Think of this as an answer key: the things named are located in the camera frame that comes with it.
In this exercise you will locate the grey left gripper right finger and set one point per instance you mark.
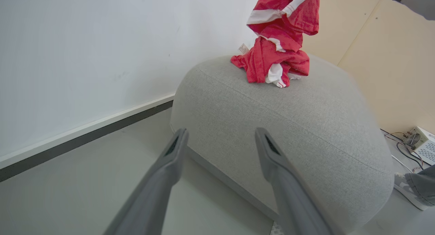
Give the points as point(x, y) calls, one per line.
point(295, 204)

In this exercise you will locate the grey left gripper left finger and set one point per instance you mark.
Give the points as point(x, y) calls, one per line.
point(153, 197)

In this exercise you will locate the red and white clothing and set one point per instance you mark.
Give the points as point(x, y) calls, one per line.
point(272, 55)

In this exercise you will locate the light grey fabric seat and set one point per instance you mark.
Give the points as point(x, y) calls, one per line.
point(306, 126)

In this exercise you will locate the white and dark baseboard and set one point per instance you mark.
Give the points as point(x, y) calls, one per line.
point(85, 139)

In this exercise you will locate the person's grey shoe and trouser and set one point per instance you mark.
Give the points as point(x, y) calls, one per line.
point(404, 189)

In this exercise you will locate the grey jeans leg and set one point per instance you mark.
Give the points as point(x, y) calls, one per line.
point(424, 187)

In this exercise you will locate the white vented electronics box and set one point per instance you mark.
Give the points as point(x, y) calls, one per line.
point(426, 148)

